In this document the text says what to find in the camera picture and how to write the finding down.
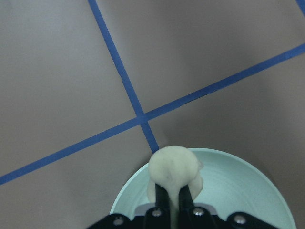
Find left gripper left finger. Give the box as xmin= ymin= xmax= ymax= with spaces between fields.
xmin=153 ymin=184 xmax=170 ymax=215

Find white steamed bun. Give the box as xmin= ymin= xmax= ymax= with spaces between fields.
xmin=147 ymin=146 xmax=203 ymax=229

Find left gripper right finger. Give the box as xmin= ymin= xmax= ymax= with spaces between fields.
xmin=178 ymin=186 xmax=194 ymax=213

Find light green plate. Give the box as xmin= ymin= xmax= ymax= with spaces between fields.
xmin=110 ymin=148 xmax=297 ymax=229

